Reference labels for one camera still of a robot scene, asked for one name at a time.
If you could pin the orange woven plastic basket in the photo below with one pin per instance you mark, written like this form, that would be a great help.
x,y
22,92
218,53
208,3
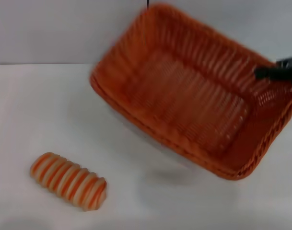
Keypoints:
x,y
184,107

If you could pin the orange striped toy bread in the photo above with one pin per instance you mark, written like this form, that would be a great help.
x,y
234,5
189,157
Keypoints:
x,y
66,182

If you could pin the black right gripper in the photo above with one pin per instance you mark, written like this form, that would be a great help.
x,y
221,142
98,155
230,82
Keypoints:
x,y
289,69

